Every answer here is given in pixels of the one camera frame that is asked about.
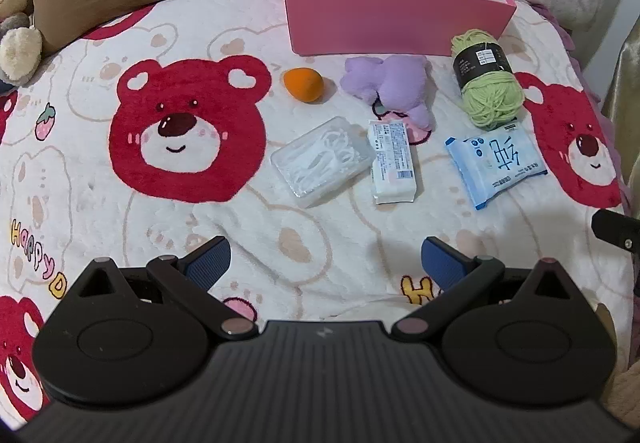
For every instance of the bear printed blanket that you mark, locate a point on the bear printed blanket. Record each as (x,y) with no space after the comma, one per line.
(210,33)

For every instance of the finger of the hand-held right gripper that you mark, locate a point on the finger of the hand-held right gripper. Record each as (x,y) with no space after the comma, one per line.
(612,225)

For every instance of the blue tissue pack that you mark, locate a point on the blue tissue pack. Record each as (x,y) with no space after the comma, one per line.
(495,168)

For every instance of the clear floss pick box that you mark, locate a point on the clear floss pick box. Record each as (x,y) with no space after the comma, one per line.
(320,160)

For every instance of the white wipes packet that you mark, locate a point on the white wipes packet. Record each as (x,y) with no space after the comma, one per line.
(392,163)

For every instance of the purple plush toy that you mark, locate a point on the purple plush toy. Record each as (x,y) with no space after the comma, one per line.
(395,83)

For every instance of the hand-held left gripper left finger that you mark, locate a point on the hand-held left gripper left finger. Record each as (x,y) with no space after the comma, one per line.
(210,264)

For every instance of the orange makeup sponge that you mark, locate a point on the orange makeup sponge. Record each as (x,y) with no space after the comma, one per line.
(302,84)

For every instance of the green yarn ball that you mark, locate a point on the green yarn ball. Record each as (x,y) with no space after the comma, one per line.
(492,98)

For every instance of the gold curtain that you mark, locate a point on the gold curtain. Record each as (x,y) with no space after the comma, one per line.
(625,98)

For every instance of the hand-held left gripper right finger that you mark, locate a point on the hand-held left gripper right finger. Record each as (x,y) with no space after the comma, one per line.
(441,265)

